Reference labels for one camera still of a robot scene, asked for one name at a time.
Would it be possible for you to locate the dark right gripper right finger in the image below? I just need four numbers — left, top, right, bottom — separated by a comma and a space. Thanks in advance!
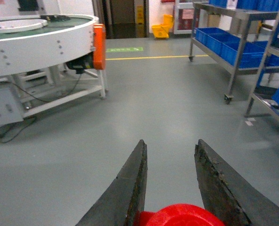
194, 139, 279, 226

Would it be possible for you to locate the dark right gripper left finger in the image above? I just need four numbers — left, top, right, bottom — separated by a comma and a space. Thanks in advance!
77, 139, 148, 226

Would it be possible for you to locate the red toy block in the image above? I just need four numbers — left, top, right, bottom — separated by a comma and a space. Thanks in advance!
139, 203, 224, 226

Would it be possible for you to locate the steel shelf rack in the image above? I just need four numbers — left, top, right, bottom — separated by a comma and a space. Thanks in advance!
190, 2, 279, 123

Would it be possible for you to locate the orange control box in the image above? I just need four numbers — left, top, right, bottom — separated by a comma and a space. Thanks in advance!
93, 24, 106, 70

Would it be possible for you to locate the white round conveyor machine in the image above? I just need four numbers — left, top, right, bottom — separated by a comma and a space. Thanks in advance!
0, 14, 108, 144

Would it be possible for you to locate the yellow mop bucket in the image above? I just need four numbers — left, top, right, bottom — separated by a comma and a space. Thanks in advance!
151, 14, 174, 39

